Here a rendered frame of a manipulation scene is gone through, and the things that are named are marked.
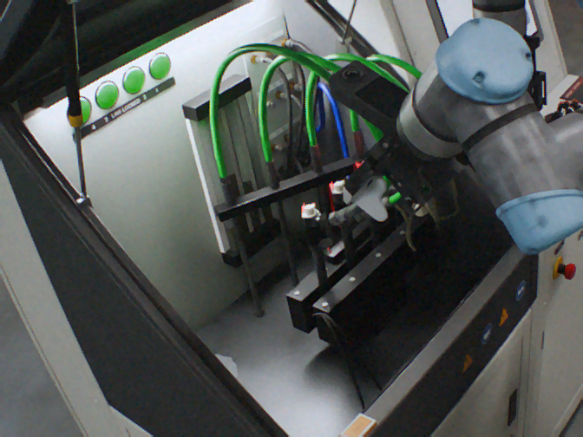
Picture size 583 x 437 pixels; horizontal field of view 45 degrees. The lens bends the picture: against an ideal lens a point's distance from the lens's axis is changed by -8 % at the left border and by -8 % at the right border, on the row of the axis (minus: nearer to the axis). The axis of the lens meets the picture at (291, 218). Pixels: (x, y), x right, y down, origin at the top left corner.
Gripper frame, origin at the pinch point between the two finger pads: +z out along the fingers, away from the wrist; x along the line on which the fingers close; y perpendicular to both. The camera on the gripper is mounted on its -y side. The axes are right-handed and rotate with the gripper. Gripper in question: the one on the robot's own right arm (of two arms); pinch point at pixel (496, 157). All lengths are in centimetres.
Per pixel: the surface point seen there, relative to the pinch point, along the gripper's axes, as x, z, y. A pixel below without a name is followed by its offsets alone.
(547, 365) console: 32, 74, -3
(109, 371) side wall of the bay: -47, 31, -51
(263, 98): -4.3, -4.2, -42.5
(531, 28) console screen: 77, 9, -29
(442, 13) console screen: 41, -6, -33
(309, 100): 3.7, -0.7, -39.4
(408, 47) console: 26.7, -3.3, -32.6
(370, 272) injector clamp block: -4.6, 27.0, -24.2
